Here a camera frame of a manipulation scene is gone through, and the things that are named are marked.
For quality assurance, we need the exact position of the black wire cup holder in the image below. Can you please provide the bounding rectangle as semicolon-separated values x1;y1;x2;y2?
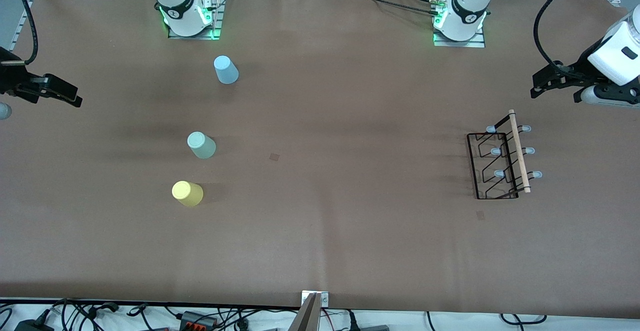
466;109;543;201

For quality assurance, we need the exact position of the mint green plastic cup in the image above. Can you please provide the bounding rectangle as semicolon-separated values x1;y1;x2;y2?
187;131;217;160

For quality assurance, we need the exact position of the yellow plastic cup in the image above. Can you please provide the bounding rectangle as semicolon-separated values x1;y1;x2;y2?
171;180;204;208

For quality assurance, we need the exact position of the light blue plastic cup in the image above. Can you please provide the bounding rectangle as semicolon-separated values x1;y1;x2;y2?
213;55;240;85

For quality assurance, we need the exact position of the black power adapter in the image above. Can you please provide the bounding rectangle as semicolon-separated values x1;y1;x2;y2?
14;318;55;331

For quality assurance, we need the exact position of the grey orange connector box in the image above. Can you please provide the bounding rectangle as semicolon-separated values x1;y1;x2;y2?
179;311;221;331

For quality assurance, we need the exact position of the brown table cover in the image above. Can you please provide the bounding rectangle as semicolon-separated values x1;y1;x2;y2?
0;0;640;319

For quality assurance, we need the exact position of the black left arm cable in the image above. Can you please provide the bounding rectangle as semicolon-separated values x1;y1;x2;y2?
533;0;586;78

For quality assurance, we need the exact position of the perforated metal edge rail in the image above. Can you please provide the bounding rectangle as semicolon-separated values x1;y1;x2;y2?
7;0;32;53

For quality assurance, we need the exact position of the long black table cable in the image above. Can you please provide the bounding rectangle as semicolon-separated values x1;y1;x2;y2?
320;0;443;18

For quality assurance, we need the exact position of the black looped floor cable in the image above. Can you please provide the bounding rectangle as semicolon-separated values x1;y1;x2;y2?
500;313;548;326

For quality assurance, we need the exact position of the aluminium camera mount profile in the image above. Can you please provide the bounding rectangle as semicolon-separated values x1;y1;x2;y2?
289;291;330;331

